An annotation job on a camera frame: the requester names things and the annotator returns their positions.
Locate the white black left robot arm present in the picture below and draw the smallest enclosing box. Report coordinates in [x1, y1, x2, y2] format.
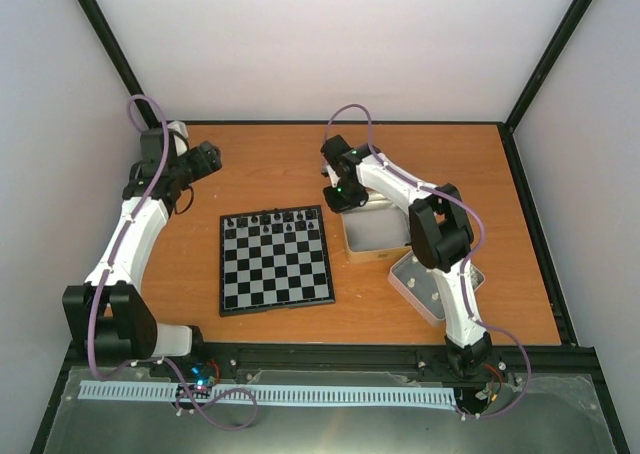
[62, 121, 222, 377]

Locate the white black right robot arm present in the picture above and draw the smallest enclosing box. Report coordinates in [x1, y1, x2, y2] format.
[320, 135, 492, 378]

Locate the black white chess board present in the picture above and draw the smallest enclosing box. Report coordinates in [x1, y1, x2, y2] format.
[219, 205, 335, 317]

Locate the gold metal tin box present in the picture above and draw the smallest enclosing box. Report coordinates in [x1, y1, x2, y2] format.
[341, 192, 410, 264]

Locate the silver tin lid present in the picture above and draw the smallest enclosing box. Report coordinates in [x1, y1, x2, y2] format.
[388, 253, 486, 328]

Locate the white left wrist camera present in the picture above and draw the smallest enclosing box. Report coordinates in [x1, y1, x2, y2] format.
[168, 121, 189, 156]

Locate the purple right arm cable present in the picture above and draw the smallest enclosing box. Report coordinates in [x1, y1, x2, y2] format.
[323, 103, 533, 375]

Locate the light blue cable duct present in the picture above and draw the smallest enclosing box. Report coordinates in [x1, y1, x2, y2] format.
[77, 381, 456, 410]

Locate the black frame post left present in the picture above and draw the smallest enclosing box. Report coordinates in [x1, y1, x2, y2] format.
[62, 0, 162, 131]

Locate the black frame post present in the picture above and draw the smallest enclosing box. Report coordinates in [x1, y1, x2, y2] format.
[502, 0, 594, 137]
[62, 0, 162, 131]

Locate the purple cable loop bottom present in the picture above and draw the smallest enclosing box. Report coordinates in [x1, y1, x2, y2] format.
[169, 358, 259, 430]

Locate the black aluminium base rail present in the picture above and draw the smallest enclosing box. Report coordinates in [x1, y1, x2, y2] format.
[64, 340, 599, 388]

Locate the black frame post right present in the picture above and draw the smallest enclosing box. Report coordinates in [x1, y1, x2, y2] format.
[502, 0, 594, 137]

